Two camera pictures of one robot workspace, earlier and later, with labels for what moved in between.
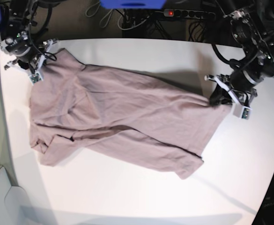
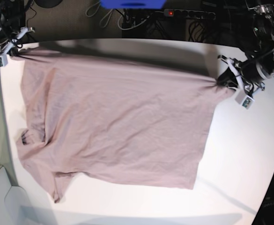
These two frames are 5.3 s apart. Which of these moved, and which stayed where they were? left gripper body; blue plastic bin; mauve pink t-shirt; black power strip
Moved: left gripper body; mauve pink t-shirt
Stayed: black power strip; blue plastic bin
